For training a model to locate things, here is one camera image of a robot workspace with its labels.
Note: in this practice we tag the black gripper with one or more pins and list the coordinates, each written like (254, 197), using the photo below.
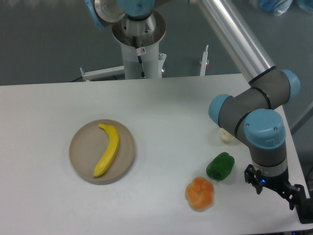
(278, 181)

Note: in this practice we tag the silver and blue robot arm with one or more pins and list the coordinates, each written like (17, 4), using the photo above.
(250, 117)

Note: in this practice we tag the yellow banana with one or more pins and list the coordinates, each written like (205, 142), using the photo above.
(109, 155)

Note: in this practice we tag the beige round plate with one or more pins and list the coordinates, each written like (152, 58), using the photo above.
(90, 143)

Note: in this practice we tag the green bell pepper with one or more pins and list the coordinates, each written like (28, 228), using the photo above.
(220, 167)

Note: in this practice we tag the white garlic bulb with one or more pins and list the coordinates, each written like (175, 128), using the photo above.
(227, 137)

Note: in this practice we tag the orange knotted bread roll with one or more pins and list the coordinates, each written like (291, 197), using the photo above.
(199, 194)

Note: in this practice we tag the white right support leg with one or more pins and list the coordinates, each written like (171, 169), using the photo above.
(204, 61)

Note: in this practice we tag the white support leg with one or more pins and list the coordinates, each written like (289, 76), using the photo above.
(204, 61)
(103, 73)

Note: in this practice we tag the blue plastic bag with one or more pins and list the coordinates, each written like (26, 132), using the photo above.
(305, 5)
(271, 7)

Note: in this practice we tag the white left support leg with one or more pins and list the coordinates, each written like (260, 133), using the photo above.
(103, 73)

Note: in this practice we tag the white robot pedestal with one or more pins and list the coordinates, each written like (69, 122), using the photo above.
(139, 40)

